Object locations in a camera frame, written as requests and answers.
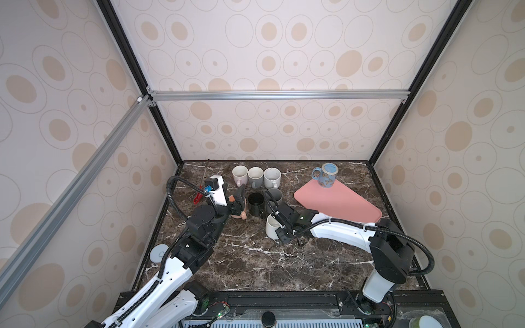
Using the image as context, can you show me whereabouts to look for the black mug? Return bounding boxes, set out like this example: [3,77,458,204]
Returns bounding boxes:
[247,192,265,218]

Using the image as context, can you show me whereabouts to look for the white ribbed mug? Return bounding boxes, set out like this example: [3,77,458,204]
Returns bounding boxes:
[265,214,282,241]

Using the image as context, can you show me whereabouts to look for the dark grey mug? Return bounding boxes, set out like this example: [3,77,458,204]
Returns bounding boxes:
[263,188,282,215]

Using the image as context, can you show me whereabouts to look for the pale pink mug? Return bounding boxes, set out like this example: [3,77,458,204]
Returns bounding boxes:
[232,165,249,187]

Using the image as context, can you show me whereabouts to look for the light grey mug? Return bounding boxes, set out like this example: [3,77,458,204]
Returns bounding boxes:
[247,167,264,189]

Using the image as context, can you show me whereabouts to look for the speckled cream mug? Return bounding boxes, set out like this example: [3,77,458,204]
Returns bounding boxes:
[263,168,282,189]

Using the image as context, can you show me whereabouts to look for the blue butterfly mug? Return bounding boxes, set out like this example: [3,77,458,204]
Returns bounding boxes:
[312,163,339,188]

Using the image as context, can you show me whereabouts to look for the cream and salmon mug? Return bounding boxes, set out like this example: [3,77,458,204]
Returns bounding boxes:
[231,197,248,220]

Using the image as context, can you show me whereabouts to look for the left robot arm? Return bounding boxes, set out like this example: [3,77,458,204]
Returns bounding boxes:
[87,176,246,327]

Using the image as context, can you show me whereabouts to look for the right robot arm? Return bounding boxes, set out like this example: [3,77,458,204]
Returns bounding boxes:
[270,203,435,314]

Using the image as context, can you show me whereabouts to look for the pink plastic tray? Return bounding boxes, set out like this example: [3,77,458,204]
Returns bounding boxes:
[294,180,382,224]

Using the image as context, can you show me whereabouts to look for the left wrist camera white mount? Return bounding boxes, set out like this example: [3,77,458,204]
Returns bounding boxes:
[204,175,227,206]

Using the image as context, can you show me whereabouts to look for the red handled tongs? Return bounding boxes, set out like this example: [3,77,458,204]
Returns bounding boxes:
[193,160,209,205]

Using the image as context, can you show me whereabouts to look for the black corrugated cable right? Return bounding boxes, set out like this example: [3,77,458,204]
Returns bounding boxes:
[264,188,436,276]

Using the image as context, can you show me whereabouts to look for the black corrugated cable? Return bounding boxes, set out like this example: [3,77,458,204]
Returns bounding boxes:
[165,175,218,224]
[264,188,436,276]

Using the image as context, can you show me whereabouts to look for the black corrugated cable left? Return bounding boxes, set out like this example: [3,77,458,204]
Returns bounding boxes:
[165,175,218,224]

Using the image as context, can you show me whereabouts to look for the horizontal aluminium rail back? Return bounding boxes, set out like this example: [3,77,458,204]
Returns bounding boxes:
[139,89,410,103]

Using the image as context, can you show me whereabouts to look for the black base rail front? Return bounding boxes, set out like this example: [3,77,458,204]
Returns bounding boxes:
[107,290,460,328]

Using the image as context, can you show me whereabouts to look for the diagonal aluminium rail left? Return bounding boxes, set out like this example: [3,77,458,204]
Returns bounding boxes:
[1,94,153,307]

